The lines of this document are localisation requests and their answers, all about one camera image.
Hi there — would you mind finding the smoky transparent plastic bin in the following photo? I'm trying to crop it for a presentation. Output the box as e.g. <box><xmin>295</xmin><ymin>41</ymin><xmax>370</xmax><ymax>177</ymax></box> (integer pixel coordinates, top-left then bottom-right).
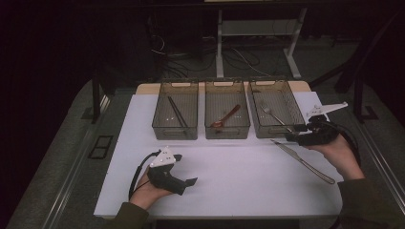
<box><xmin>246</xmin><ymin>78</ymin><xmax>306</xmax><ymax>139</ymax></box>
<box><xmin>151</xmin><ymin>79</ymin><xmax>200</xmax><ymax>141</ymax></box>
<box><xmin>203</xmin><ymin>79</ymin><xmax>251</xmax><ymax>140</ymax></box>

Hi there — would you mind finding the right hand-held gripper black cable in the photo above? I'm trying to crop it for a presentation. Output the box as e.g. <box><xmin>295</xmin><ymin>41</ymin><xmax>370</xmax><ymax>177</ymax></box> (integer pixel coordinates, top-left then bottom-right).
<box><xmin>317</xmin><ymin>119</ymin><xmax>363</xmax><ymax>167</ymax></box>

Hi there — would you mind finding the brown wooden spoon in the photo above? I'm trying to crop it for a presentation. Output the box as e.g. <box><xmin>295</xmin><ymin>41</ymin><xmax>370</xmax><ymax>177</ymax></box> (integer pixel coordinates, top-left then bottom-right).
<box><xmin>209</xmin><ymin>104</ymin><xmax>242</xmax><ymax>129</ymax></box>

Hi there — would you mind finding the tangle of black floor cables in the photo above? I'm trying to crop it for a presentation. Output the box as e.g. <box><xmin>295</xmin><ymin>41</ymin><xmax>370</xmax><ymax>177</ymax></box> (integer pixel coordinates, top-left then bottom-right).
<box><xmin>147</xmin><ymin>31</ymin><xmax>221</xmax><ymax>80</ymax></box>

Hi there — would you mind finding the silver metal knife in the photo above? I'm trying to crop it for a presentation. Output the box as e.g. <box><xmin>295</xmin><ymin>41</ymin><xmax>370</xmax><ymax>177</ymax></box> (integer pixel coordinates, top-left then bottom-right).
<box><xmin>270</xmin><ymin>138</ymin><xmax>337</xmax><ymax>185</ymax></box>

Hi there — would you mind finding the white floor cable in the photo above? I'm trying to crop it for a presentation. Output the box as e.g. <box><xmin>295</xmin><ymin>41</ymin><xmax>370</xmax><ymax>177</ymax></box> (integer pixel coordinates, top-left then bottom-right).
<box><xmin>233</xmin><ymin>47</ymin><xmax>273</xmax><ymax>77</ymax></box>

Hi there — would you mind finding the white metal desk frame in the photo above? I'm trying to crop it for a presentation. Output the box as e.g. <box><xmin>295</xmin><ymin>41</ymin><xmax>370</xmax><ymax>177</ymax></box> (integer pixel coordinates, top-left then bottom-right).
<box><xmin>215</xmin><ymin>8</ymin><xmax>309</xmax><ymax>80</ymax></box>

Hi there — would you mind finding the black rectangular floor frame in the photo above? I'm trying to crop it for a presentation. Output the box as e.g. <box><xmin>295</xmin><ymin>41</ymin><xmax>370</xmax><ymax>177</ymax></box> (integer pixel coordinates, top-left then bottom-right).
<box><xmin>88</xmin><ymin>135</ymin><xmax>115</xmax><ymax>160</ymax></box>

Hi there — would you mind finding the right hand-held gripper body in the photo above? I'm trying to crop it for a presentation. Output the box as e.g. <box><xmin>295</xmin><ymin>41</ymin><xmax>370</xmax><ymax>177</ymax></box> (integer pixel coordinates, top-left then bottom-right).
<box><xmin>297</xmin><ymin>101</ymin><xmax>349</xmax><ymax>147</ymax></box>

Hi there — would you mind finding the silver floor rail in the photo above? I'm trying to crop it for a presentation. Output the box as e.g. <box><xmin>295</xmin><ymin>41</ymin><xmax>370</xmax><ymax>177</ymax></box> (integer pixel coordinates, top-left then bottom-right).
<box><xmin>354</xmin><ymin>120</ymin><xmax>405</xmax><ymax>208</ymax></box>
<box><xmin>41</xmin><ymin>94</ymin><xmax>111</xmax><ymax>229</ymax></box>

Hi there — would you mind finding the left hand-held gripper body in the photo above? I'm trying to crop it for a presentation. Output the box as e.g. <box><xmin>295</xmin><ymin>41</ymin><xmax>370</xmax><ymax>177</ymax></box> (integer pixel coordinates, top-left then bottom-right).
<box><xmin>147</xmin><ymin>146</ymin><xmax>188</xmax><ymax>197</ymax></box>

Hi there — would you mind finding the person's right hand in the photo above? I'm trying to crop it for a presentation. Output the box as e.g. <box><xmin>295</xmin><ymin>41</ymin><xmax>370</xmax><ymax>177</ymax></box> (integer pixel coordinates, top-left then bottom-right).
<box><xmin>306</xmin><ymin>133</ymin><xmax>366</xmax><ymax>181</ymax></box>

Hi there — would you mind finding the person's left hand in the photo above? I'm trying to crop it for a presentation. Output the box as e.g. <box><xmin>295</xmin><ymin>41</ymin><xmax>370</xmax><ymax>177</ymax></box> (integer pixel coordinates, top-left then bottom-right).
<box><xmin>128</xmin><ymin>167</ymin><xmax>174</xmax><ymax>211</ymax></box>

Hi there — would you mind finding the black chopstick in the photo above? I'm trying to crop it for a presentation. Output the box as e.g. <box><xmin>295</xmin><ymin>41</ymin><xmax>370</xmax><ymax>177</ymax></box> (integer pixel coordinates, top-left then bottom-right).
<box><xmin>166</xmin><ymin>95</ymin><xmax>186</xmax><ymax>129</ymax></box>
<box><xmin>169</xmin><ymin>95</ymin><xmax>189</xmax><ymax>128</ymax></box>

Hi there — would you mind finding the silver metal fork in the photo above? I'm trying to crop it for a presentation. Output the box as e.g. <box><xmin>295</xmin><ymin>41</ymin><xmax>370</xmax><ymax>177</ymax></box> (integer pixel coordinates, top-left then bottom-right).
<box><xmin>260</xmin><ymin>104</ymin><xmax>296</xmax><ymax>134</ymax></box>

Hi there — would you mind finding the black metal stand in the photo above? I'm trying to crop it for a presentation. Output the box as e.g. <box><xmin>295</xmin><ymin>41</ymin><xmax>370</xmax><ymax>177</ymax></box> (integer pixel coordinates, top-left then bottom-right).
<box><xmin>309</xmin><ymin>18</ymin><xmax>380</xmax><ymax>125</ymax></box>

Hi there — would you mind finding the left hand-held gripper black cable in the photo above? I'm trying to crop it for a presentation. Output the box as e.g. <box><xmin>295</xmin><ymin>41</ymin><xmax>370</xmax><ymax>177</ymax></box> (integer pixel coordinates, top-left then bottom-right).
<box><xmin>128</xmin><ymin>150</ymin><xmax>162</xmax><ymax>200</ymax></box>

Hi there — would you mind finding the hand-held gripper black cable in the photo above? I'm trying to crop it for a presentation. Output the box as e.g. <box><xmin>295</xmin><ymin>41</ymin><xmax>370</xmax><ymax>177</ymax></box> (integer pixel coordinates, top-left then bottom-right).
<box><xmin>128</xmin><ymin>150</ymin><xmax>162</xmax><ymax>200</ymax></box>
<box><xmin>317</xmin><ymin>119</ymin><xmax>363</xmax><ymax>167</ymax></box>

